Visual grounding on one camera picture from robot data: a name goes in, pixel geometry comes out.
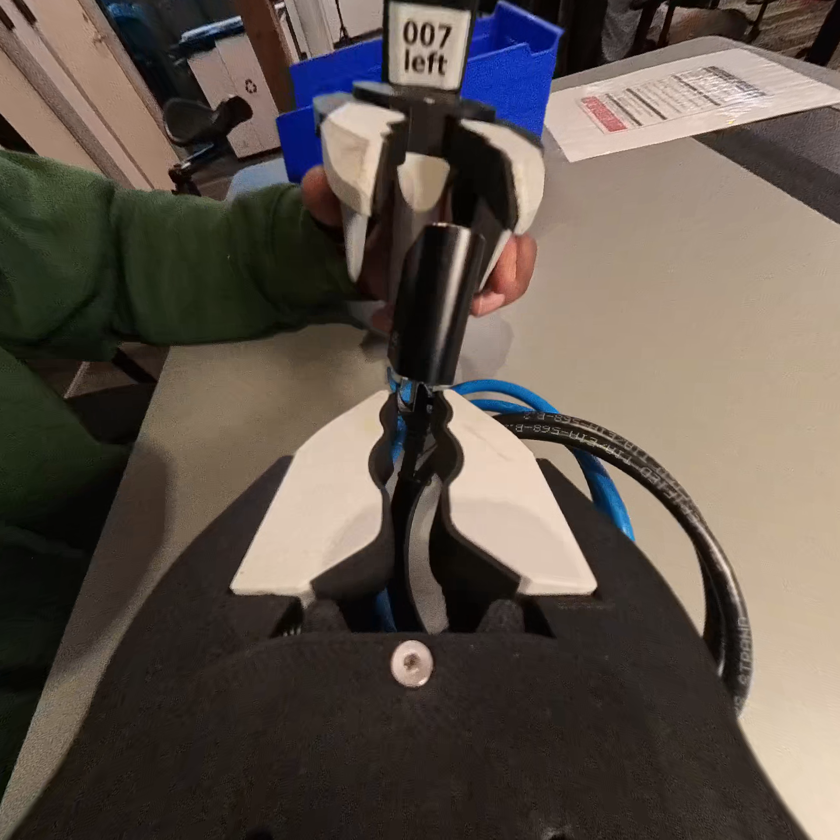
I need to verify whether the person's left forearm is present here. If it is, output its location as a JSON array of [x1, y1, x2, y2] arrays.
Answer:
[[0, 150, 368, 362]]

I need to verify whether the person's left hand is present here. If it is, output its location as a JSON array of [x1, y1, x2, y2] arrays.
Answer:
[[301, 164, 539, 336]]

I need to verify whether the white recycling bin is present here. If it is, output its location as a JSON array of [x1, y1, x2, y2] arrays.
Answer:
[[187, 26, 283, 158]]

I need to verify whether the blue ethernet cable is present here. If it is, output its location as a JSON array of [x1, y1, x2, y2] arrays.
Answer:
[[374, 367, 637, 631]]

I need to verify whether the black ethernet cable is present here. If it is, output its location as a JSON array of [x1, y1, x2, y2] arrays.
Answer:
[[394, 381, 754, 716]]

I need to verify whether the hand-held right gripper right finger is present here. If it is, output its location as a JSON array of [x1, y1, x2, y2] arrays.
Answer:
[[433, 388, 599, 598]]

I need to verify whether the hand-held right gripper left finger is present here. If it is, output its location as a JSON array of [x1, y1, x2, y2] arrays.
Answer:
[[228, 389, 398, 598]]

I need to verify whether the black ethernet adapter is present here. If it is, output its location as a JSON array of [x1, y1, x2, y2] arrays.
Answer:
[[387, 223, 487, 388]]

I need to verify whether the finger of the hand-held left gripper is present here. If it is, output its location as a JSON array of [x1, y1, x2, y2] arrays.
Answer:
[[319, 104, 406, 284], [458, 120, 547, 290]]

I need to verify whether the laminated paper sheet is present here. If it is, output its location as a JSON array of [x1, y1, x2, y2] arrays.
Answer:
[[545, 47, 840, 164]]

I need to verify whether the person's torso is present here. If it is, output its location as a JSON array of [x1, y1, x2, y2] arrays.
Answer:
[[0, 348, 165, 788]]

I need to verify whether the blue plastic bin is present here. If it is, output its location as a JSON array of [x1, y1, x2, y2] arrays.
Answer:
[[276, 0, 565, 185]]

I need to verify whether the black chair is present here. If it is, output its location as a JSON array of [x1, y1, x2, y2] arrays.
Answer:
[[163, 95, 253, 198]]

